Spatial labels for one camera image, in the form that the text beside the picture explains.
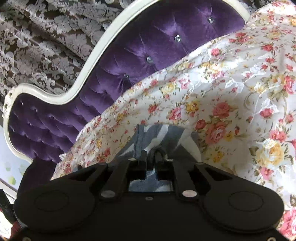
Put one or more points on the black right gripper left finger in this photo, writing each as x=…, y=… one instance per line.
x=128, y=170

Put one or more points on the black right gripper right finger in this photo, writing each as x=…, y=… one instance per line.
x=173, y=171

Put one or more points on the grey white striped sweater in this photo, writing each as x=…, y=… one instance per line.
x=157, y=148

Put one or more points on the dark purple velvet cushion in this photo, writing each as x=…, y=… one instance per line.
x=37, y=174

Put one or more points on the floral bed cover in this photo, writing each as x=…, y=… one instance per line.
x=230, y=103

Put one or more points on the brown silver damask curtain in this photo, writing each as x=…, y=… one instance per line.
x=46, y=43

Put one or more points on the purple tufted headboard white frame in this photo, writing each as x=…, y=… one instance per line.
x=144, y=38

